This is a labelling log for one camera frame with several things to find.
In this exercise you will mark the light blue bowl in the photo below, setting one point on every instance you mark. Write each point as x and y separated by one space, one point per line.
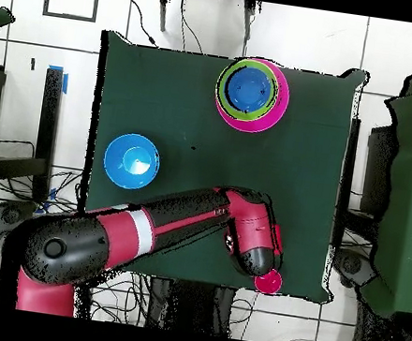
131 161

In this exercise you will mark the green bowl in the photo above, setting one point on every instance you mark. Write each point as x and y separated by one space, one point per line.
222 93

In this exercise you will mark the large pink bowl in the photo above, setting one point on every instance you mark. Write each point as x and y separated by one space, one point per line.
273 119

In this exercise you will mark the small dark blue bowl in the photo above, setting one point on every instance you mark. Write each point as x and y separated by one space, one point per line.
248 89

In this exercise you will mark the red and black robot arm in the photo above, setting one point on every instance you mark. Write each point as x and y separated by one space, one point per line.
125 231

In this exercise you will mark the black stand leg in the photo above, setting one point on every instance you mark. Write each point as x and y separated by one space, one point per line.
248 17
162 9

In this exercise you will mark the black metal stand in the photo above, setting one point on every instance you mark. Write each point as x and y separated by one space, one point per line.
47 129

